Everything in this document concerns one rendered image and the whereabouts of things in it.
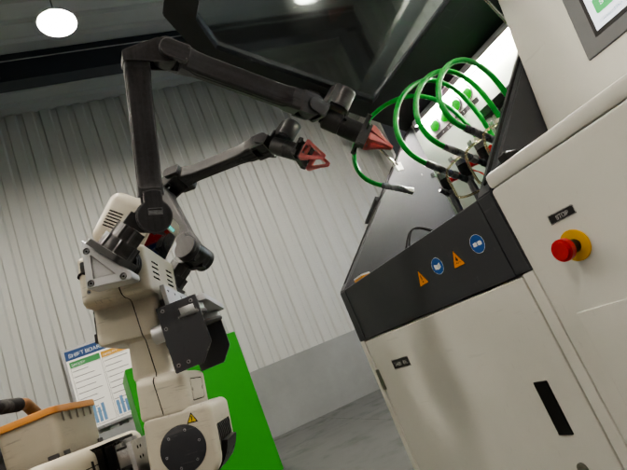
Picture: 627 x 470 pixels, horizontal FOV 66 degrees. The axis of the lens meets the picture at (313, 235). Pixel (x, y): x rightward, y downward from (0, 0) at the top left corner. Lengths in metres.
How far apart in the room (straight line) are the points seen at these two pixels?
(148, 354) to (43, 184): 7.44
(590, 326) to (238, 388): 3.70
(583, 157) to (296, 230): 7.54
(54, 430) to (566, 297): 1.11
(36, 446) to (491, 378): 1.02
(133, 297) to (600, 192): 1.02
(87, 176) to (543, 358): 8.03
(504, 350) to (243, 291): 6.90
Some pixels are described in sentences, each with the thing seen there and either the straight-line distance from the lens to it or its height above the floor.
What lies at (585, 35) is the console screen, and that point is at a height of 1.15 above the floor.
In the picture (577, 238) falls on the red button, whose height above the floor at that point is 0.81.
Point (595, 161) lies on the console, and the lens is 0.82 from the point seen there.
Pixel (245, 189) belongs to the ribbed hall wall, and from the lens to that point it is 8.42.
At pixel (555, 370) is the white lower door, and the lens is 0.99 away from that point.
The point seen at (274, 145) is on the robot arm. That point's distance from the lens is 1.58.
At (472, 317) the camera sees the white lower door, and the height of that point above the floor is 0.75.
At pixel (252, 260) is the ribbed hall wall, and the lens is 7.94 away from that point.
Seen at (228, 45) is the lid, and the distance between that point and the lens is 1.74.
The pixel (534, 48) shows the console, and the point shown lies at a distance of 1.21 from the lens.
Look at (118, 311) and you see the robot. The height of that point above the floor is 1.09.
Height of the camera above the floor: 0.79
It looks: 14 degrees up
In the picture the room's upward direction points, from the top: 23 degrees counter-clockwise
